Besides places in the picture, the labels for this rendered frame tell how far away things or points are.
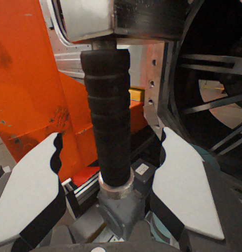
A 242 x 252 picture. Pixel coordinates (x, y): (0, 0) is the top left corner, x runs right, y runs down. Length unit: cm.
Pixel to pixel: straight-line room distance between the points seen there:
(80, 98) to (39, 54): 15
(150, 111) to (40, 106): 27
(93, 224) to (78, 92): 67
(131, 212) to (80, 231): 38
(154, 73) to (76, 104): 25
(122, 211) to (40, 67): 50
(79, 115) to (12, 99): 18
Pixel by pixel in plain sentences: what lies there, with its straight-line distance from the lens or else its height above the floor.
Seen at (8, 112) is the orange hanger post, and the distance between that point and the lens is 35.
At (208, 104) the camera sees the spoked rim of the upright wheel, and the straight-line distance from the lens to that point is 40.
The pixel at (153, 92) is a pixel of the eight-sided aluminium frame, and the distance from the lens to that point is 32.
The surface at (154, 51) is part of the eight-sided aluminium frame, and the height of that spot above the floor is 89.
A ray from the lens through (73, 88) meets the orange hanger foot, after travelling 41.
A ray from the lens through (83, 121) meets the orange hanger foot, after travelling 45.
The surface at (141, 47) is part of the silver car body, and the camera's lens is 61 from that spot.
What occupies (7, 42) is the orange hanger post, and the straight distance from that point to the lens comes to 35.
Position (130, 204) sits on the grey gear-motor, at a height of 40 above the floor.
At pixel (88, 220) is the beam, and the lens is 86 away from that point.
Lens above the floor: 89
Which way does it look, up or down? 30 degrees down
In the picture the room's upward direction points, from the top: 3 degrees counter-clockwise
